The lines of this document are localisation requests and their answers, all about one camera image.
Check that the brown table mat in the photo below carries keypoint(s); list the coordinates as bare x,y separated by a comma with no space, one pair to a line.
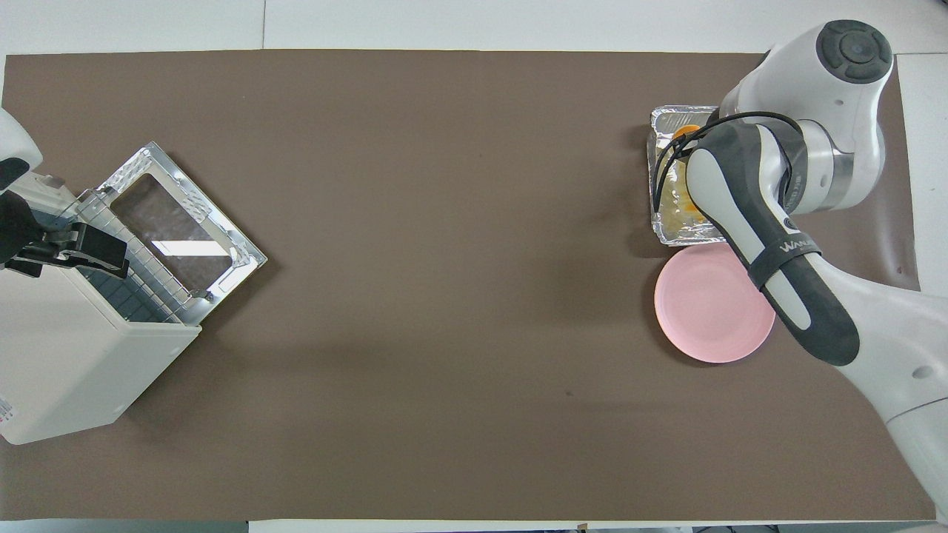
444,333

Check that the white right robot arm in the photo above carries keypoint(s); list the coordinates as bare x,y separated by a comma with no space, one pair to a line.
815,74

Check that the aluminium foil tray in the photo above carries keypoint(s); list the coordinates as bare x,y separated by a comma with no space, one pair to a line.
678,117

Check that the glass oven door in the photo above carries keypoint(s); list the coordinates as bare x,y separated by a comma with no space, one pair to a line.
174,218

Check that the striped orange bread loaf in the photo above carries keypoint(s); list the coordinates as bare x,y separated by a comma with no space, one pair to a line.
687,132

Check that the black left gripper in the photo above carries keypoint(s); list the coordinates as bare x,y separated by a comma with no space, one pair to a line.
16,226

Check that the cream toaster oven body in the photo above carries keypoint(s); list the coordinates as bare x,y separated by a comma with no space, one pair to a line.
74,370

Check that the pink round plate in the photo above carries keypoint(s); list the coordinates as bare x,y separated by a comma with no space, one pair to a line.
703,311

